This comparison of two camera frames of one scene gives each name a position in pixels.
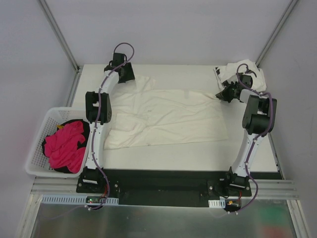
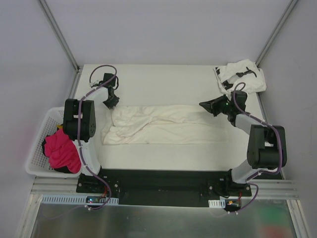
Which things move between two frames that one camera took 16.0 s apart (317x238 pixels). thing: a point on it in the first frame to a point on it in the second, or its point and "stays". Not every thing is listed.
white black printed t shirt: [231, 72] stays
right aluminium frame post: [276, 32] stays
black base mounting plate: [200, 188] stays
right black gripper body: [227, 91] to [214, 107]
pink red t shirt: [62, 148] stays
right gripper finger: [227, 94] to [214, 106]
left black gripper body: [127, 73] to [111, 101]
